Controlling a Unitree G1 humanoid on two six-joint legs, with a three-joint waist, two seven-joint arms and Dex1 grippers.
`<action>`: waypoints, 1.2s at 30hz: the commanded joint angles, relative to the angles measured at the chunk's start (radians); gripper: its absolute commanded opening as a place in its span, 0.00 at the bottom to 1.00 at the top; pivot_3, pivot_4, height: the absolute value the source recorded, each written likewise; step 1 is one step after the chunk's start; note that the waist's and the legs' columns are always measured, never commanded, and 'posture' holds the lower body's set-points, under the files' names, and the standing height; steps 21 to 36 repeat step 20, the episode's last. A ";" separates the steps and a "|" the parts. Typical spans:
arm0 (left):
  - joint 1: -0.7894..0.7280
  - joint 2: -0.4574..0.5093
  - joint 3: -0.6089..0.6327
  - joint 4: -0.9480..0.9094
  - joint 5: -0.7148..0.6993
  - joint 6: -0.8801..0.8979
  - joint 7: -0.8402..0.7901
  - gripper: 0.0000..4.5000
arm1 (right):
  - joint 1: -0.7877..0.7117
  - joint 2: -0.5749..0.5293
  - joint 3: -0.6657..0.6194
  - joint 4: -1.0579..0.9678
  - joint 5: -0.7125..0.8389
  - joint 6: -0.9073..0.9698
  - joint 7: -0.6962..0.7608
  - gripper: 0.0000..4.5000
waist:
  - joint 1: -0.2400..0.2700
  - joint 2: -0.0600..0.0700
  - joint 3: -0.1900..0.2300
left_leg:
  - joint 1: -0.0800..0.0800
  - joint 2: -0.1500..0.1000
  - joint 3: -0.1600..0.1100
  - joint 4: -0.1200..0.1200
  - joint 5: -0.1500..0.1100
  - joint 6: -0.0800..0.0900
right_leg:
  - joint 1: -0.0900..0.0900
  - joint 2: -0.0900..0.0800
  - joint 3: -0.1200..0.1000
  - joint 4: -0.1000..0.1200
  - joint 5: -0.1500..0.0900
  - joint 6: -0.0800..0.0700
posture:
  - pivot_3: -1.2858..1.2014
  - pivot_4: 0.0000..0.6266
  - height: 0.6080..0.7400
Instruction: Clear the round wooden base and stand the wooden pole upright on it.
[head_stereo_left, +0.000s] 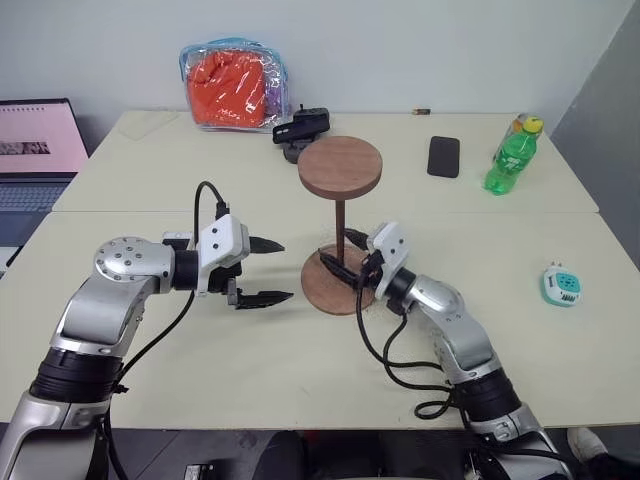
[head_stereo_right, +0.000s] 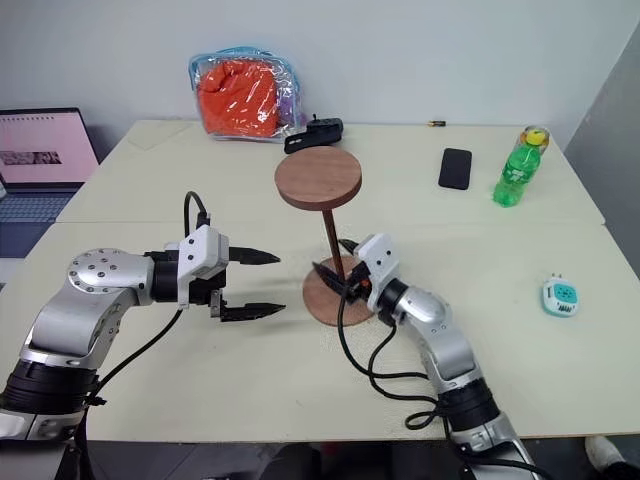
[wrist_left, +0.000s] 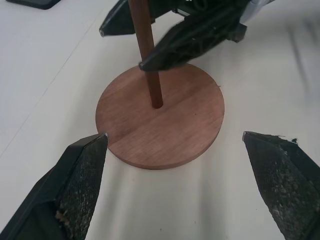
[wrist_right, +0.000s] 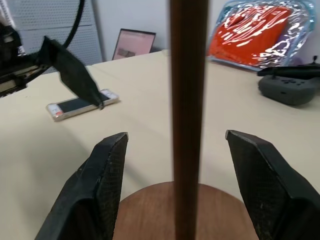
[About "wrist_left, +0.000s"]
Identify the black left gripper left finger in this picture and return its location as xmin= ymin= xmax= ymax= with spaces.
xmin=0 ymin=132 xmax=110 ymax=240

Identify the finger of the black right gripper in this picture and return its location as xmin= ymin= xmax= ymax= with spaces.
xmin=139 ymin=7 xmax=241 ymax=74
xmin=98 ymin=0 xmax=136 ymax=38

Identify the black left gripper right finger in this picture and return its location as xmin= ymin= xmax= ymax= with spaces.
xmin=242 ymin=131 xmax=320 ymax=240

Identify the brown wooden pole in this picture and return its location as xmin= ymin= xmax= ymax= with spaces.
xmin=127 ymin=0 xmax=165 ymax=110

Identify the round wooden base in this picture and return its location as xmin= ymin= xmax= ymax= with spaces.
xmin=95 ymin=62 xmax=225 ymax=171

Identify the black flat object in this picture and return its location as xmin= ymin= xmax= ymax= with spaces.
xmin=5 ymin=0 xmax=60 ymax=11

